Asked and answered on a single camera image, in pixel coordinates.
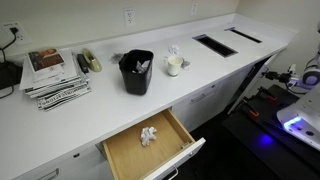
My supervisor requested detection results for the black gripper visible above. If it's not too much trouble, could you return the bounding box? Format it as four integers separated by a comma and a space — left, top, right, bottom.
261, 70, 292, 84

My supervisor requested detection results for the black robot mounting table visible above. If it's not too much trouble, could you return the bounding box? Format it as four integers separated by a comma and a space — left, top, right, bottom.
221, 84, 320, 180

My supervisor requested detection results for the crumpled grey paper scrap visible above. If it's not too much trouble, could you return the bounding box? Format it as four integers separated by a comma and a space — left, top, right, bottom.
180, 59, 192, 71

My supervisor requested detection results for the white mug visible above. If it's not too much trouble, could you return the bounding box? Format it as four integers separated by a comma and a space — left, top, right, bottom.
163, 54, 184, 78

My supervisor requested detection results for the crumpled white paper ball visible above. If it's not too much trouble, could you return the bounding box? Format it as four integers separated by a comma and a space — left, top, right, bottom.
139, 126, 158, 148
168, 43, 181, 55

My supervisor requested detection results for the paper scrap in bin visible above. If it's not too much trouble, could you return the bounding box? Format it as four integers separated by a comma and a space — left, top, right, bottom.
134, 59, 152, 74

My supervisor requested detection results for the black waste bin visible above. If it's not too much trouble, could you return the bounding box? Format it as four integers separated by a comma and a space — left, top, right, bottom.
118, 49, 155, 96

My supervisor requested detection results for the wooden drawer with white front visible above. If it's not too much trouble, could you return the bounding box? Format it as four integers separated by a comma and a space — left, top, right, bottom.
96, 108, 207, 180

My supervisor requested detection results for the olive tape dispenser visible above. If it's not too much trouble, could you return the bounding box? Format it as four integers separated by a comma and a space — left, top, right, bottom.
81, 48, 103, 73

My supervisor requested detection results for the black stapler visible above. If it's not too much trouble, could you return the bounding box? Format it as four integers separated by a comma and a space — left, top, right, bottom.
76, 53, 90, 75

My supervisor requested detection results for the stack of magazines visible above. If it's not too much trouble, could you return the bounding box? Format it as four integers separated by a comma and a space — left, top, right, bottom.
18, 47, 93, 112

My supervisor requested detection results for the black bag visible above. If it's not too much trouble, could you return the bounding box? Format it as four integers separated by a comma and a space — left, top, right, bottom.
0, 60, 24, 91

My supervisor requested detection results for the metal cabinet door handle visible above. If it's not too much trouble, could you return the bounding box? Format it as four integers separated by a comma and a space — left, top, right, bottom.
247, 65, 257, 78

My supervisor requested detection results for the black clamp with red handle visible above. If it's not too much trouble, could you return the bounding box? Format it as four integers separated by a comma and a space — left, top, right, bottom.
258, 85, 278, 102
241, 98, 261, 118

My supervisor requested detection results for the white wall outlet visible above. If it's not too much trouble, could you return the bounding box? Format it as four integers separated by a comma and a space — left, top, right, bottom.
0, 20, 31, 48
189, 0, 200, 17
123, 7, 137, 28

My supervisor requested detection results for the black power plug cable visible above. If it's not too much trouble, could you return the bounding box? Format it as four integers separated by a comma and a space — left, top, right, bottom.
0, 26, 20, 101

